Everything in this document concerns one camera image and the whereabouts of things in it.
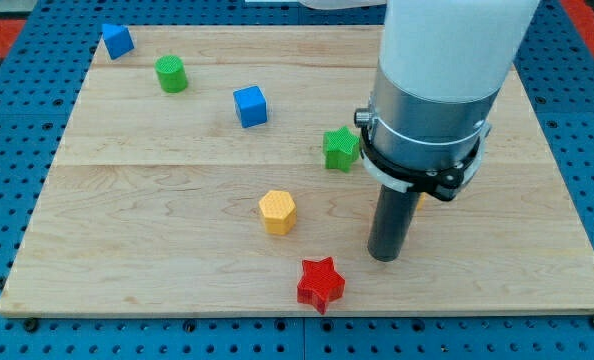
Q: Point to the blue cube block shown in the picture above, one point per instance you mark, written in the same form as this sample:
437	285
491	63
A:
250	106

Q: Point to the red star block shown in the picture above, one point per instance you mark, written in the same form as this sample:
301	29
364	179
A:
320	284

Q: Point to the yellow hexagon block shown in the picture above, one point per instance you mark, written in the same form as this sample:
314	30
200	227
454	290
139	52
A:
278	212

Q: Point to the green cylinder block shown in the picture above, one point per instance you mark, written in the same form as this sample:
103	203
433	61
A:
171	74

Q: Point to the yellow block behind rod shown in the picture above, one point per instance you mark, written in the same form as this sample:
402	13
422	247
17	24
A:
421	201

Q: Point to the green star block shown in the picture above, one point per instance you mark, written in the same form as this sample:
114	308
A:
340	149

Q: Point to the blue triangle block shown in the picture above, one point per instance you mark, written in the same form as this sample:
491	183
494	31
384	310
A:
117	39

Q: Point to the wooden board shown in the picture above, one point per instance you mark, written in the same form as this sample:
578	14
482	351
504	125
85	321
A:
150	208

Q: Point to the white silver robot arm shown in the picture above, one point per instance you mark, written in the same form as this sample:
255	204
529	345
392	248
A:
440	67

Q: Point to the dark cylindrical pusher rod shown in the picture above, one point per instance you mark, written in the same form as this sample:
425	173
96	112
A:
391	221

